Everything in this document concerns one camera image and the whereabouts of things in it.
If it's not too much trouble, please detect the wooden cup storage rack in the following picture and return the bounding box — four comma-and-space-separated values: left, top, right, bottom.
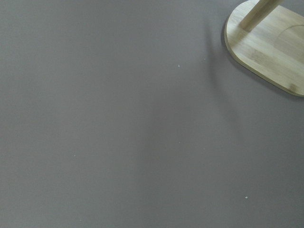
224, 0, 304, 96

